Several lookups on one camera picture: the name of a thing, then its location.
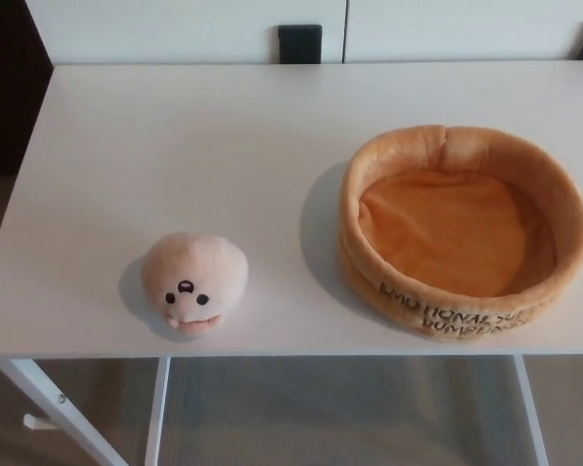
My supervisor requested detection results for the white table left leg frame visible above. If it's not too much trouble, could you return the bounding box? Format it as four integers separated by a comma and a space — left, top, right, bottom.
0, 357, 172, 466

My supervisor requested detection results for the orange round plush plate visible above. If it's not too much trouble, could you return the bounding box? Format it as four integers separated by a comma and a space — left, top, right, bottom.
338, 124, 583, 344

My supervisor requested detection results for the white cabinet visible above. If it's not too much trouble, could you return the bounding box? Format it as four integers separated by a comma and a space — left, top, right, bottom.
37, 0, 583, 66

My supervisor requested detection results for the beige plush dumpling toy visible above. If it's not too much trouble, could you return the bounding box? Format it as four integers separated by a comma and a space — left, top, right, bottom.
140, 231, 251, 339

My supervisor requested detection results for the dark brown cabinet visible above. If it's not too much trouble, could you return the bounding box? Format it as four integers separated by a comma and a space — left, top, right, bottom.
0, 0, 55, 177

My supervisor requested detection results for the white table leg frame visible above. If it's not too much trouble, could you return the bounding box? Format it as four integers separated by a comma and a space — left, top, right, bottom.
0, 357, 172, 466
511, 356, 551, 466

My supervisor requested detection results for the white table right leg frame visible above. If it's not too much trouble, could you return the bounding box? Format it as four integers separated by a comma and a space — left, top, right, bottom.
511, 356, 551, 466

